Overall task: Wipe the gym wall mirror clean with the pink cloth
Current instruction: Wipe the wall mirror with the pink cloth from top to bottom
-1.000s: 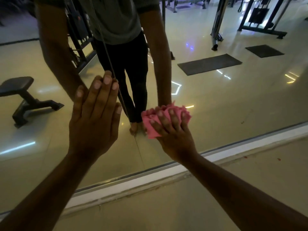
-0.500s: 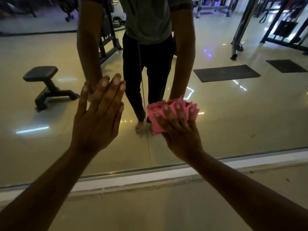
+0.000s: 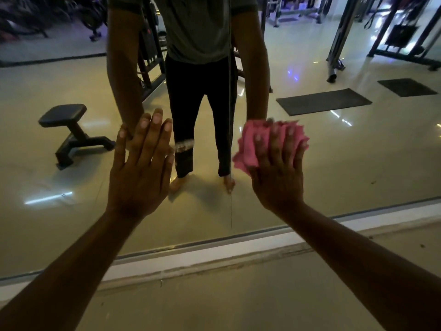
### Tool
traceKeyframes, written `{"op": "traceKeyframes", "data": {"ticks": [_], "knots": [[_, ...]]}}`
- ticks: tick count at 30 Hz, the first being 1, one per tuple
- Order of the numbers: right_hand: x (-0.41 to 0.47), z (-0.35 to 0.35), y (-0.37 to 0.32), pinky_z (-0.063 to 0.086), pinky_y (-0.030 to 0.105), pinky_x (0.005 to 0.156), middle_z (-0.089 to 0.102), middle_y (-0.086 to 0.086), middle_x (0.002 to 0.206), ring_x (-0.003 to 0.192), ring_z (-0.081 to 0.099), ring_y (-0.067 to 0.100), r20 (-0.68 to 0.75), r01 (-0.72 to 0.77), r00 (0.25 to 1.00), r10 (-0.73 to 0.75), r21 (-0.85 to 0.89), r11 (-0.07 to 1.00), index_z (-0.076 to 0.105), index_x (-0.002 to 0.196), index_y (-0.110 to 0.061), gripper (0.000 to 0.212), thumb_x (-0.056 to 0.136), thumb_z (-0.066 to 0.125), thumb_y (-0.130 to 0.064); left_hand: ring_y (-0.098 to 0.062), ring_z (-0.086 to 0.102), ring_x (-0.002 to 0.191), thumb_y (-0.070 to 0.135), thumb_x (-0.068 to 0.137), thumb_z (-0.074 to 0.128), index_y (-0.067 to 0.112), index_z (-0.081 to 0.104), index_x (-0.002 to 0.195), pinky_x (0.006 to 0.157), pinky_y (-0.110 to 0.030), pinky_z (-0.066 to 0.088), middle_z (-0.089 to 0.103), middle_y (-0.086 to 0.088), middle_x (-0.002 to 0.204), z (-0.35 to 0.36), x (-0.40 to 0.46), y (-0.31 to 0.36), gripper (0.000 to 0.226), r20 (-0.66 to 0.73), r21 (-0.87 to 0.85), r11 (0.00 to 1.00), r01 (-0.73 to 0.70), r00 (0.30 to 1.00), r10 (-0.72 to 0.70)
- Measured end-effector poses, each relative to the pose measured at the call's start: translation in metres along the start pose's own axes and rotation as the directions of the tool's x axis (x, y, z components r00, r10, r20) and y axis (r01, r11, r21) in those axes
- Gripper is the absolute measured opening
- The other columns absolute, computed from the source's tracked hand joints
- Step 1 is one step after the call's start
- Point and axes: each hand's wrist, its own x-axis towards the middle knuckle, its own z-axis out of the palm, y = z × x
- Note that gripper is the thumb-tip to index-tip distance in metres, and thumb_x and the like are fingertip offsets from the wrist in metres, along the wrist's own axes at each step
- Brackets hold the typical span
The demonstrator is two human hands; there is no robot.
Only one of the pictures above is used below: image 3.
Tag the person's left hand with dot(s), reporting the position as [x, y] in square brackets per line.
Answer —
[137, 182]

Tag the person's right hand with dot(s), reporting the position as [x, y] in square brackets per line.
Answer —
[277, 182]

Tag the person's left thumb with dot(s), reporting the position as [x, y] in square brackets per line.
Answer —
[168, 172]

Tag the person's right little finger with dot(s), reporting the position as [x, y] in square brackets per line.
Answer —
[300, 158]

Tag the person's left middle finger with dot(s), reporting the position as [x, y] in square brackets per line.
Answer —
[154, 134]

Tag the person's left little finger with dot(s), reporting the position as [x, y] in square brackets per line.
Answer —
[120, 149]

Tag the person's right middle finger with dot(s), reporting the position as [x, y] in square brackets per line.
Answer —
[275, 141]

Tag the pink cleaning cloth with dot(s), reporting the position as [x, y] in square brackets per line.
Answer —
[246, 148]

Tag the person's right forearm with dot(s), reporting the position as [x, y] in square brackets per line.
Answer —
[361, 265]

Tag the person's left forearm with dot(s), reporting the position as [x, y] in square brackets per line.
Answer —
[65, 275]

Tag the large dark floor mat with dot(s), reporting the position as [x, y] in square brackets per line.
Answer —
[322, 101]

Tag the small black gym bench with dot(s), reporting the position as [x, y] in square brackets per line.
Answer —
[63, 115]

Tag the black weight stack machine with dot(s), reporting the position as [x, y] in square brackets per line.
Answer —
[148, 41]

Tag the small dark floor mat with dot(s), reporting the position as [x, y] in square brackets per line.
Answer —
[406, 87]

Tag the row of exercise bikes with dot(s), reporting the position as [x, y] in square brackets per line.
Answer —
[86, 13]

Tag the large wall mirror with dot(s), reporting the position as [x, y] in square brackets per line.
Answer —
[344, 158]

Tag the grey gym machine frame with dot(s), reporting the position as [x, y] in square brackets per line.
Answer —
[341, 34]

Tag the grey workout bench frame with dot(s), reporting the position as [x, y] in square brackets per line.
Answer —
[296, 12]

